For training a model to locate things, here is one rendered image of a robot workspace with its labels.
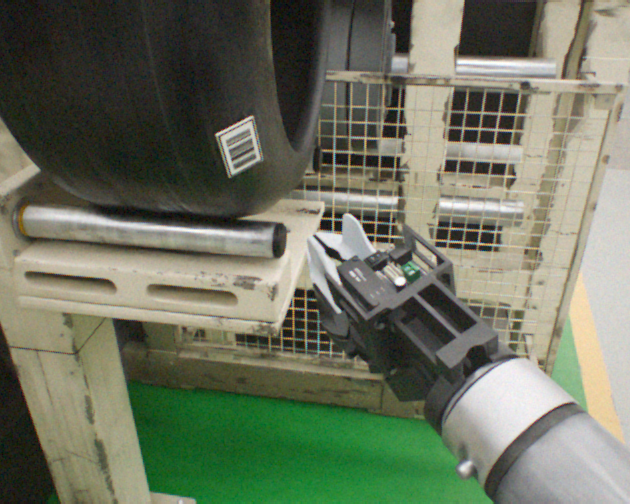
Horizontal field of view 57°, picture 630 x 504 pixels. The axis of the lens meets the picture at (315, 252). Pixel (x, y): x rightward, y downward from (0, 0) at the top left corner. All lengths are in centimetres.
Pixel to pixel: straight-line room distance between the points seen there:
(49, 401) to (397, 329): 86
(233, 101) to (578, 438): 39
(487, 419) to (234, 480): 129
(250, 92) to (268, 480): 120
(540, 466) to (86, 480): 105
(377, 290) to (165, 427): 141
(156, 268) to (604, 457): 56
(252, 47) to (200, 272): 30
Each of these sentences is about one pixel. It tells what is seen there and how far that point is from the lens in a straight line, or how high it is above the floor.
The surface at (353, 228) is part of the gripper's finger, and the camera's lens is 46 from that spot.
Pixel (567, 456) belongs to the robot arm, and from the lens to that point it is 34.
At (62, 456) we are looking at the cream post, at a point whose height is 36.
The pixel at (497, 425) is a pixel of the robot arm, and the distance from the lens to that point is 35.
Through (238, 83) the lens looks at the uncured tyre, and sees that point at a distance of 54.
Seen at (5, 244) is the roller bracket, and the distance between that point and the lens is 82.
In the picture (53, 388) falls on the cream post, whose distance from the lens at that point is 113.
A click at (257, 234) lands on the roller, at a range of 70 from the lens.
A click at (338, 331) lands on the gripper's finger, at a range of 44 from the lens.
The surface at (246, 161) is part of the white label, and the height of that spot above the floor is 103.
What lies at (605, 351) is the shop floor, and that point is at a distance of 217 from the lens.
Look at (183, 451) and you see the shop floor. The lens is 169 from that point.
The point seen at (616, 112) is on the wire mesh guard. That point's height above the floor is 95.
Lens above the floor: 124
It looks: 30 degrees down
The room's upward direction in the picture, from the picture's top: straight up
